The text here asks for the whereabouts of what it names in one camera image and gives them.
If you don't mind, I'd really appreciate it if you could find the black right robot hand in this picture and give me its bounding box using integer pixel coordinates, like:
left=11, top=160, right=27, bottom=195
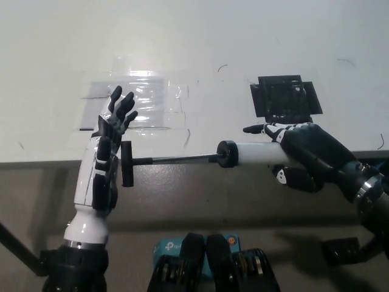
left=243, top=122, right=357, bottom=195

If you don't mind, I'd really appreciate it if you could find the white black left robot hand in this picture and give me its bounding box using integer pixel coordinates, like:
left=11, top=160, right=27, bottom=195
left=74, top=85, right=139, bottom=218

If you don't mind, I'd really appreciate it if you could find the small white air pump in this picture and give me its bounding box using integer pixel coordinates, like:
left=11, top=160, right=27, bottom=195
left=120, top=139, right=293, bottom=187

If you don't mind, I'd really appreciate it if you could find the black table leg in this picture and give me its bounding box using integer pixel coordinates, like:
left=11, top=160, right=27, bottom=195
left=0, top=221, right=42, bottom=267
left=360, top=234, right=389, bottom=263

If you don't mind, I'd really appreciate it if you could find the teal cardboard box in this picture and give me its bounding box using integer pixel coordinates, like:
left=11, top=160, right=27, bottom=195
left=151, top=233, right=241, bottom=277

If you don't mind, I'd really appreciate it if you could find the clear plastic sheet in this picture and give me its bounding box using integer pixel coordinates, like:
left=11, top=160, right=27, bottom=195
left=72, top=56, right=190, bottom=134

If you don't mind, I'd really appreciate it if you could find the black table foot bracket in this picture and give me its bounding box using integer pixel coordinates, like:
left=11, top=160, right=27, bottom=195
left=38, top=249, right=51, bottom=277
left=321, top=237, right=362, bottom=266

